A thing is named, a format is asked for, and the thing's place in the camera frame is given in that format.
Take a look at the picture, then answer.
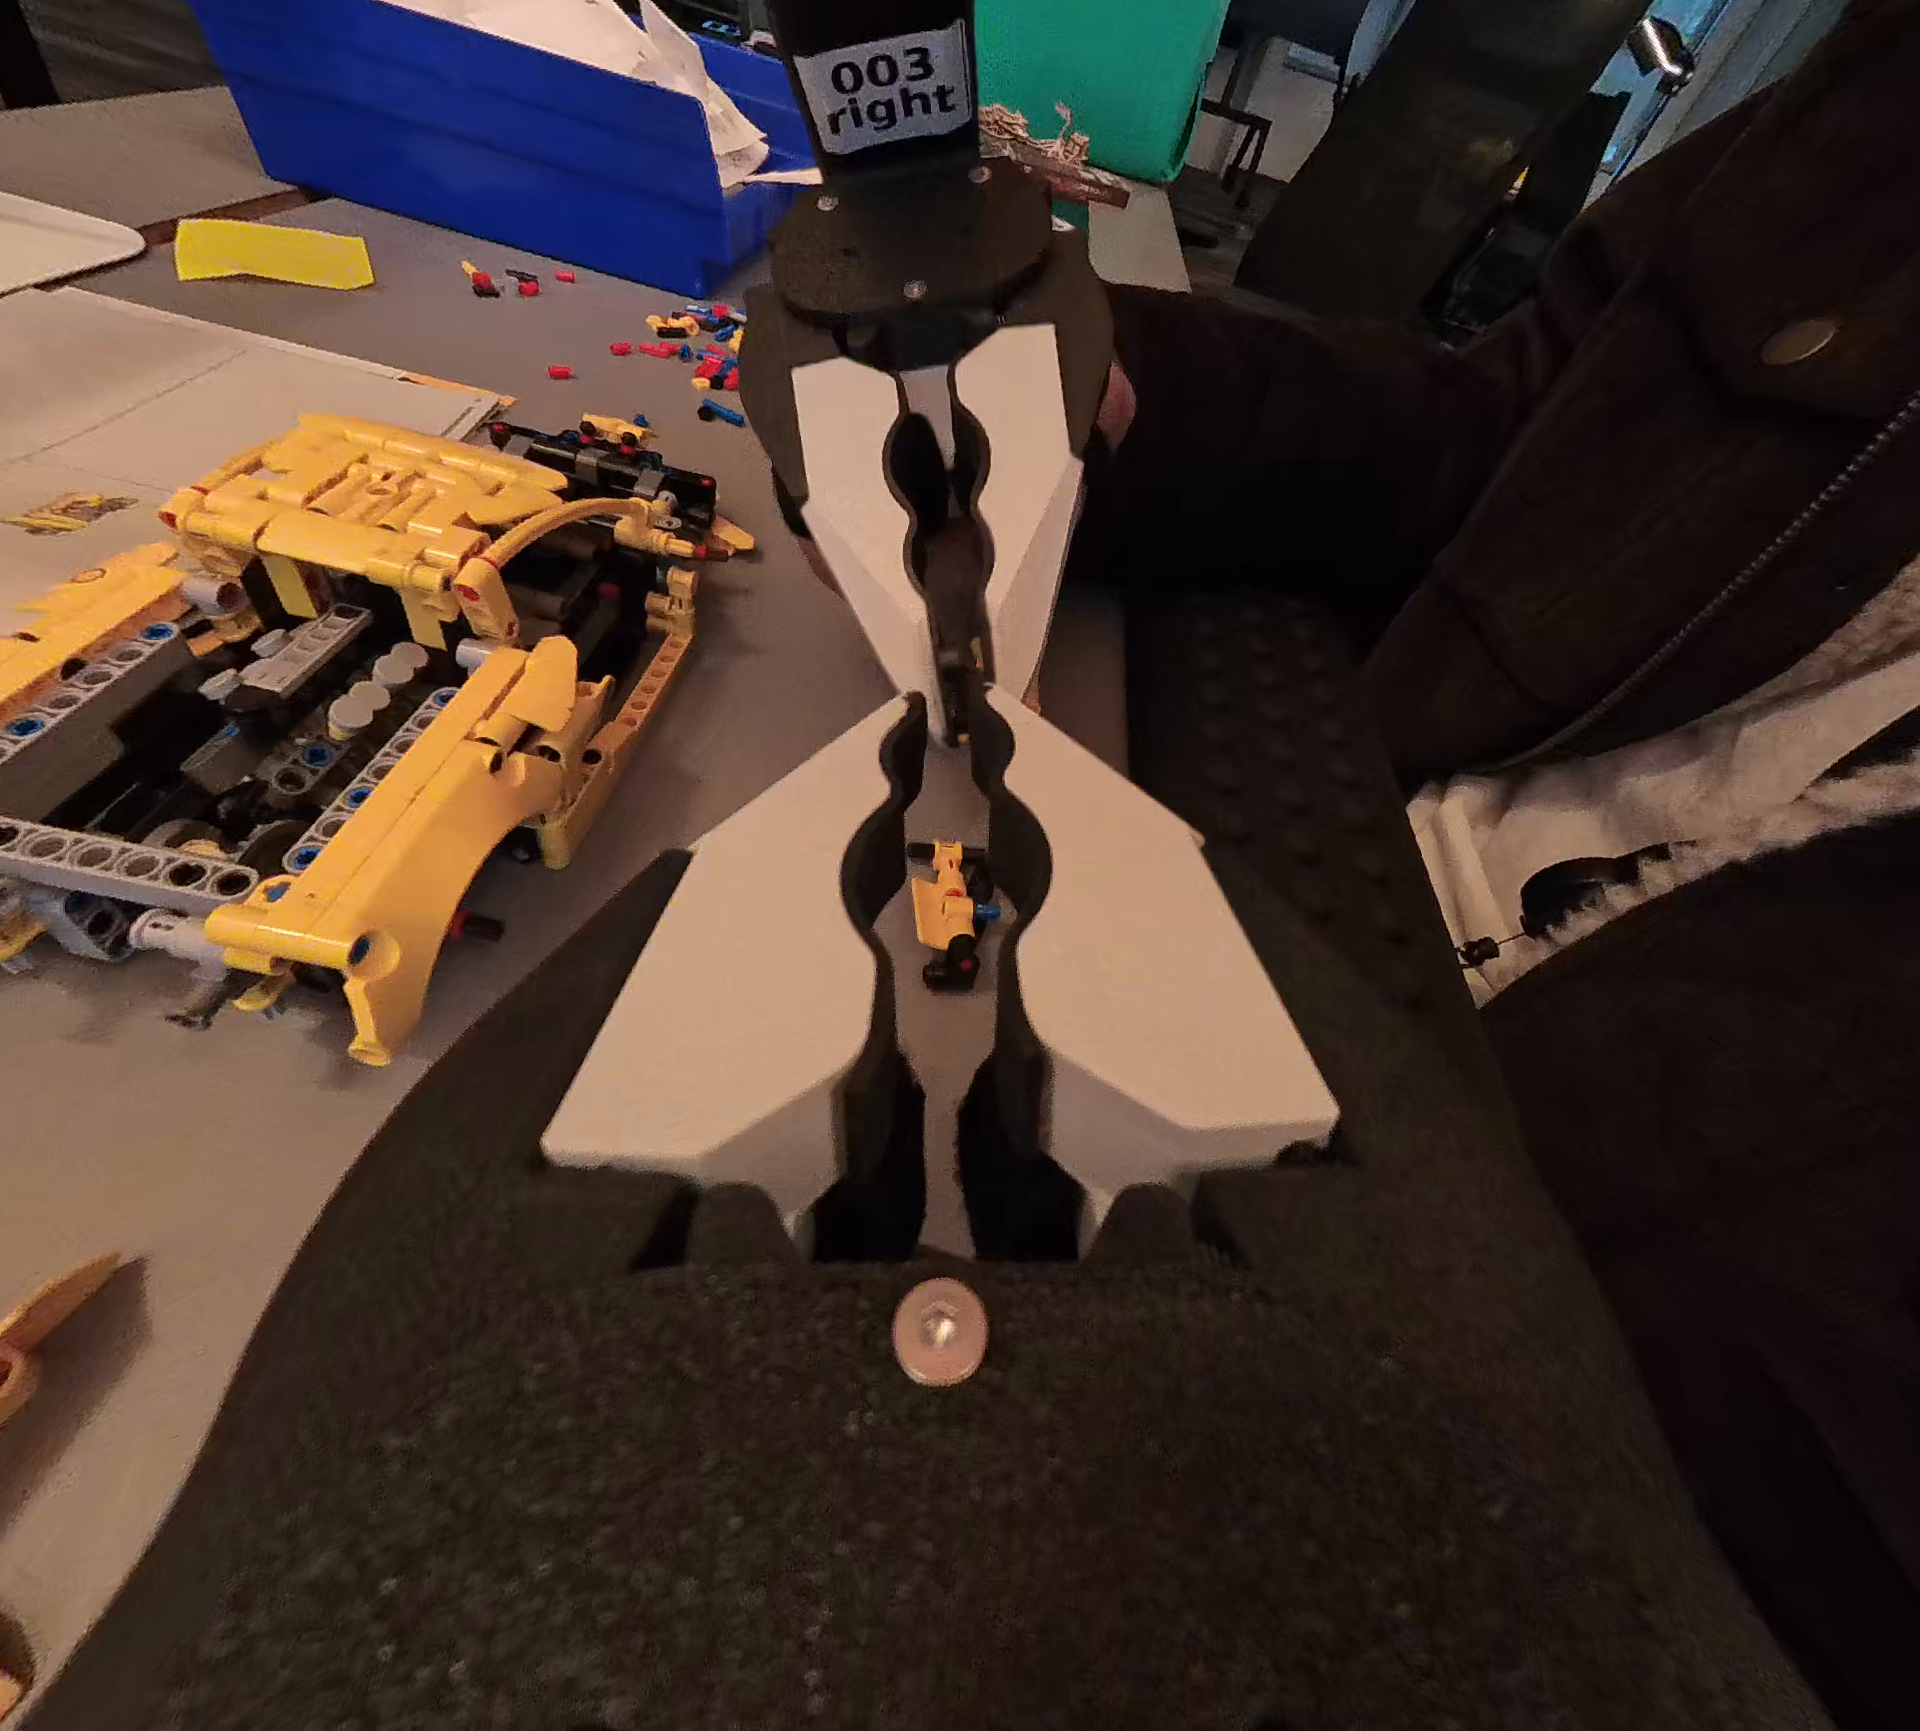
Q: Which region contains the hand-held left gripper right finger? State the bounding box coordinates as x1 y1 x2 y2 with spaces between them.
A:
956 695 1343 1229

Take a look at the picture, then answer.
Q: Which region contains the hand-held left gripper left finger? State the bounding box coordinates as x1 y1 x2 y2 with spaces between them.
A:
540 695 932 1252

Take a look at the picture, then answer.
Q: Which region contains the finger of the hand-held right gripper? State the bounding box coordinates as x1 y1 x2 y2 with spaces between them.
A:
786 362 960 700
956 322 1088 731

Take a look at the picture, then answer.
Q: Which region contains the yellow brick car model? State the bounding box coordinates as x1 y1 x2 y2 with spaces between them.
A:
0 412 758 1067

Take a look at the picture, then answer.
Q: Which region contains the person's right forearm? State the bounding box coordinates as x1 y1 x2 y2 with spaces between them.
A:
1076 276 1622 621

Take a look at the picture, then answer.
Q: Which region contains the grey desk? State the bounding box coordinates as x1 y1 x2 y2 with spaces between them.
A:
0 81 1141 1614

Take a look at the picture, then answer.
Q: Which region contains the pile of small coloured pieces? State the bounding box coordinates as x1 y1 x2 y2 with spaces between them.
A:
451 257 758 432

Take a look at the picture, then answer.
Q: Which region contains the black perforated mat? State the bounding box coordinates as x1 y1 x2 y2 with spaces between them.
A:
1118 584 1472 1074

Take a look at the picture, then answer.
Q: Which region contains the green board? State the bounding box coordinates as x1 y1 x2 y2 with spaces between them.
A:
968 0 1268 189

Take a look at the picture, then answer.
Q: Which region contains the blue plastic bin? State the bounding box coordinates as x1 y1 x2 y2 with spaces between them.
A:
157 0 817 300

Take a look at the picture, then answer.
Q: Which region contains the yellow sticky note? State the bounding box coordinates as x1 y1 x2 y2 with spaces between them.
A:
175 219 379 293

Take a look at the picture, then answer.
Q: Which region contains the fleece-lined jacket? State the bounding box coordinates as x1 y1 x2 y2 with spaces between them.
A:
1351 0 1920 1731

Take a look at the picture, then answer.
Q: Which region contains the open instruction booklet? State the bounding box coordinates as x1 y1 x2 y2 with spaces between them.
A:
0 276 512 600

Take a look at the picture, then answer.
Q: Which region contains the wooden document stand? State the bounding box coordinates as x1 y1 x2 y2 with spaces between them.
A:
0 187 145 300

